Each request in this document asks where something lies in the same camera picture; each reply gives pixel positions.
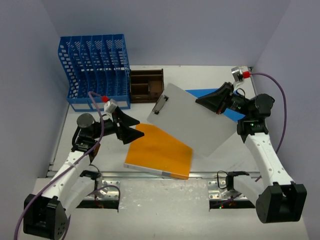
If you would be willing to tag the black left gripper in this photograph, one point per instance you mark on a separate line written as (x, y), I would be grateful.
(117, 126)

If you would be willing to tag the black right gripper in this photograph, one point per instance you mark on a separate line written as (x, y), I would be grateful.
(218, 100)

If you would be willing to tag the blue folder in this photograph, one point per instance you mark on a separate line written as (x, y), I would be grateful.
(229, 113)

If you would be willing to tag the white clipboard with metal clip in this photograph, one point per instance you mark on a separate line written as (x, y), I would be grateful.
(177, 113)

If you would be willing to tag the orange binder folder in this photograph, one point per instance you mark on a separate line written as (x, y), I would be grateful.
(159, 153)

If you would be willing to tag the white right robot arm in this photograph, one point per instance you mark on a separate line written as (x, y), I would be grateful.
(279, 199)

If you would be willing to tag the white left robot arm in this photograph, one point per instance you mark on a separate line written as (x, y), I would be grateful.
(47, 213)

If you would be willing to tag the dark brown wooden organizer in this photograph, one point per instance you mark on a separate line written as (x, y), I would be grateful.
(146, 86)

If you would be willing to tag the blue plastic file rack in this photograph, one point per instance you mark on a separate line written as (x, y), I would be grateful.
(95, 66)

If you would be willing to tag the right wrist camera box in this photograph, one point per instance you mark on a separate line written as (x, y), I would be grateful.
(239, 75)

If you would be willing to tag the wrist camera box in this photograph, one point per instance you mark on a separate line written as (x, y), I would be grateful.
(110, 105)
(239, 75)

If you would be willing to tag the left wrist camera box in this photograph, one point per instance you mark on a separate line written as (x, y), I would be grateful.
(110, 105)

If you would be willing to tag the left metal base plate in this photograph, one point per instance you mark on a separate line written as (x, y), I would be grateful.
(105, 190)

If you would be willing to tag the metal base plate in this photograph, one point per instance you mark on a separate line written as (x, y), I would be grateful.
(216, 193)
(105, 190)

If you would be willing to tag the metal rail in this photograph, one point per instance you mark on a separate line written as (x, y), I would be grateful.
(145, 175)

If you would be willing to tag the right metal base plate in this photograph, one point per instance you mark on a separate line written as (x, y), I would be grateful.
(216, 193)

